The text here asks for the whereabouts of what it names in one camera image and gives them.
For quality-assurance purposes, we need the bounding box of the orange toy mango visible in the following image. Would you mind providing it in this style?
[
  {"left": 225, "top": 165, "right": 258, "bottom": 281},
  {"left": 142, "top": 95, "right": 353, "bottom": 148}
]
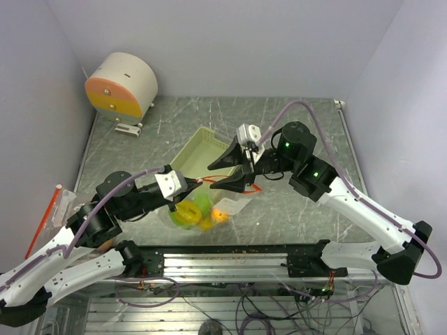
[{"left": 211, "top": 207, "right": 230, "bottom": 224}]

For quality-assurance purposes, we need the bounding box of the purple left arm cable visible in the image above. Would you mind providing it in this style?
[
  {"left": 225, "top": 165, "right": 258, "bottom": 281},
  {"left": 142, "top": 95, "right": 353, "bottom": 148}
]
[{"left": 0, "top": 165, "right": 165, "bottom": 294}]

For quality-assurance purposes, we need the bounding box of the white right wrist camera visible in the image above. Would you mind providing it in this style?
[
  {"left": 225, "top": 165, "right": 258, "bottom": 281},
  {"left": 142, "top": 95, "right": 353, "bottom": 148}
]
[{"left": 236, "top": 124, "right": 265, "bottom": 165}]

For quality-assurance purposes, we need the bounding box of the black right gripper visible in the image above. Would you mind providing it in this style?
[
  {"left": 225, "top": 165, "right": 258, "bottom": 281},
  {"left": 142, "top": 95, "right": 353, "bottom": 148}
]
[{"left": 207, "top": 136, "right": 298, "bottom": 192}]

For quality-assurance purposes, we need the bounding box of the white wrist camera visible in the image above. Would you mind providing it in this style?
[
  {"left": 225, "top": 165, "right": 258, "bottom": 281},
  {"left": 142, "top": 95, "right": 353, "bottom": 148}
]
[
  {"left": 236, "top": 124, "right": 265, "bottom": 165},
  {"left": 154, "top": 165, "right": 187, "bottom": 201}
]

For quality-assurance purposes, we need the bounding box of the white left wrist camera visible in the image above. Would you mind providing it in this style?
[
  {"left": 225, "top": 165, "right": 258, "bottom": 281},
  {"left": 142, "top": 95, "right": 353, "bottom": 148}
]
[{"left": 154, "top": 165, "right": 187, "bottom": 201}]

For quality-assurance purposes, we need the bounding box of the green toy leaf vegetable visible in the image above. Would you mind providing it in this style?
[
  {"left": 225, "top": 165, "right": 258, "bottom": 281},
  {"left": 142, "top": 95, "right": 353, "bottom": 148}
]
[{"left": 168, "top": 211, "right": 193, "bottom": 230}]

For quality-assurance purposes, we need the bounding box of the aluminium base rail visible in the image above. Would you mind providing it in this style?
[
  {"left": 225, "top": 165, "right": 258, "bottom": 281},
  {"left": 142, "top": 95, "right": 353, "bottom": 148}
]
[{"left": 121, "top": 243, "right": 388, "bottom": 283}]

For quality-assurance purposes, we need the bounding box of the pale green plastic basket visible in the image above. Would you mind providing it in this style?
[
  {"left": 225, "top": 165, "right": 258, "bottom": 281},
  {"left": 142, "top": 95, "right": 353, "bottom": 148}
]
[{"left": 170, "top": 126, "right": 236, "bottom": 178}]

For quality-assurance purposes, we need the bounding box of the yellow toy fruit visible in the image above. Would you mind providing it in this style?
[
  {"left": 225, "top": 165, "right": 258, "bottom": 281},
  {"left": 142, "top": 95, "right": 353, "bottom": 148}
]
[{"left": 198, "top": 216, "right": 214, "bottom": 232}]

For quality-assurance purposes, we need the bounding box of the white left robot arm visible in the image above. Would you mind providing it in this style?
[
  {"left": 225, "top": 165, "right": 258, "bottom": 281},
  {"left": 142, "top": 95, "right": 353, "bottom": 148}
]
[{"left": 1, "top": 165, "right": 202, "bottom": 327}]

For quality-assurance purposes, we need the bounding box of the yellow toy starfruit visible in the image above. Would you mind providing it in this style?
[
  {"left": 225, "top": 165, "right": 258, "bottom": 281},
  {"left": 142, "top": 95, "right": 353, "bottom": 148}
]
[{"left": 174, "top": 200, "right": 202, "bottom": 225}]

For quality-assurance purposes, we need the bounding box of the green toy round vegetable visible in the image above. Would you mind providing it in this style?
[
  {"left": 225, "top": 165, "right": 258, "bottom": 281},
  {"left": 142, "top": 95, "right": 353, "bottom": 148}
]
[{"left": 193, "top": 193, "right": 214, "bottom": 217}]

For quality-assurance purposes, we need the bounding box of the clear bag orange zipper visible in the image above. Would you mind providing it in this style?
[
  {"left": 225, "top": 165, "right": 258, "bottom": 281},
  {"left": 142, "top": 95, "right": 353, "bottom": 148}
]
[{"left": 24, "top": 184, "right": 96, "bottom": 260}]

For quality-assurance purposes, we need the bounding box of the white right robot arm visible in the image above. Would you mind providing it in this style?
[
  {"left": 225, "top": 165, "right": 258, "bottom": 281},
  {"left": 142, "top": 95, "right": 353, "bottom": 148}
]
[{"left": 207, "top": 121, "right": 432, "bottom": 285}]

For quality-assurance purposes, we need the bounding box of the round cream drawer box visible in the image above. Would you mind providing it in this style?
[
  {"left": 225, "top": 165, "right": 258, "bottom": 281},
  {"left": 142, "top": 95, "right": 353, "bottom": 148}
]
[{"left": 85, "top": 52, "right": 158, "bottom": 126}]

